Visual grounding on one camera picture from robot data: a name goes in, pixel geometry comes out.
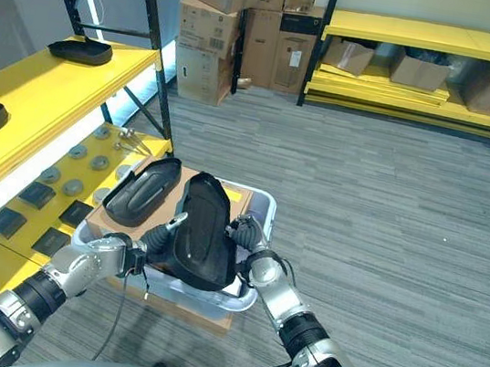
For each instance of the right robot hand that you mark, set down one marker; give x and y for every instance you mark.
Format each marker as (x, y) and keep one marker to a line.
(250, 235)

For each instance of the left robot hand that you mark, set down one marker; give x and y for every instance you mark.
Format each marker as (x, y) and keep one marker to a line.
(158, 242)

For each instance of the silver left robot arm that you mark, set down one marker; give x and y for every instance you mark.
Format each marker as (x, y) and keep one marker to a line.
(81, 263)

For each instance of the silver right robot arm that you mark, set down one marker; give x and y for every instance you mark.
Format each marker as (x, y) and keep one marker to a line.
(298, 321)

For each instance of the pale blue plastic box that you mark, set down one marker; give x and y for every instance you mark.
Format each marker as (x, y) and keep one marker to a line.
(209, 300)

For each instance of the flat cardboard box under bin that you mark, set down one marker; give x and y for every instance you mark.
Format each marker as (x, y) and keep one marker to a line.
(206, 321)

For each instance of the cardboard box white label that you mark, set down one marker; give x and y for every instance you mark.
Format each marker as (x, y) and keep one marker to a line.
(293, 61)

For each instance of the tall narrow cardboard box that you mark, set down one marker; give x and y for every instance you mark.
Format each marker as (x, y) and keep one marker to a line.
(260, 47)

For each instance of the open cardboard box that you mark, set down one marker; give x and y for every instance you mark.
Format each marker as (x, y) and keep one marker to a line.
(418, 72)
(348, 57)

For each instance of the cardboard box with barcode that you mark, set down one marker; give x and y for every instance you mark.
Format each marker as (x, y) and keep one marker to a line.
(206, 25)

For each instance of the black-topped cardboard box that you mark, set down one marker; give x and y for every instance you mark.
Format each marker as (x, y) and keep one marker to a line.
(302, 19)

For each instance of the long yellow shelf rack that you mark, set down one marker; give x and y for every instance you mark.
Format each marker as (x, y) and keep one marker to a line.
(433, 36)

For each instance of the brown cardboard sheet yellow label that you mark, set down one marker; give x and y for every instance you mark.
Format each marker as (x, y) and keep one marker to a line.
(240, 199)

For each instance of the grey round disc part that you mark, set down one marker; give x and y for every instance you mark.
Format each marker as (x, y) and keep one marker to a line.
(99, 162)
(50, 174)
(73, 187)
(122, 172)
(100, 195)
(78, 150)
(101, 132)

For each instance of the black square pad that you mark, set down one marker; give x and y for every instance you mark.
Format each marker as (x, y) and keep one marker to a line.
(6, 221)
(51, 241)
(37, 195)
(75, 213)

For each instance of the metal bolt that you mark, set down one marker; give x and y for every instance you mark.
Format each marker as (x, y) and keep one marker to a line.
(126, 131)

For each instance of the stack of yellow boards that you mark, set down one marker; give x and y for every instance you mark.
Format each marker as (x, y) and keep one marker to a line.
(379, 86)

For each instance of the yellow shelf rack black frame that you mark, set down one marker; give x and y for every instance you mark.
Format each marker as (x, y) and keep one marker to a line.
(56, 86)

